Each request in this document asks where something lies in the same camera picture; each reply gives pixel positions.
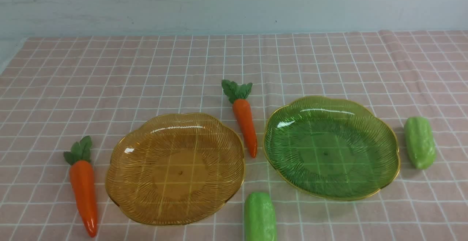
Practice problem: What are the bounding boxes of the orange carrot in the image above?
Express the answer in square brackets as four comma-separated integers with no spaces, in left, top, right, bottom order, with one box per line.
[63,135,98,238]
[221,79,257,158]

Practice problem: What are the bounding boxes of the green gourd bottom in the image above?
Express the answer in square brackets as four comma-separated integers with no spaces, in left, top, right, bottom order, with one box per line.
[244,192,278,241]

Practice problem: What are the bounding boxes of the green gourd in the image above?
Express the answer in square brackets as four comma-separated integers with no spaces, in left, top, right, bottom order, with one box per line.
[244,192,278,241]
[403,116,437,170]

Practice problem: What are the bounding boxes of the amber glass plate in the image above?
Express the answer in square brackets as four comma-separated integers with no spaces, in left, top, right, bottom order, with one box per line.
[105,113,245,226]

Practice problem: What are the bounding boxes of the green glass plate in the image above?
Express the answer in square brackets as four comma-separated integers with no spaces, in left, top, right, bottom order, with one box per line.
[263,96,401,201]

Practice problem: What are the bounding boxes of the pink checkered tablecloth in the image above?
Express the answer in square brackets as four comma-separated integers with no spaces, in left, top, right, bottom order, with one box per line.
[0,30,468,241]

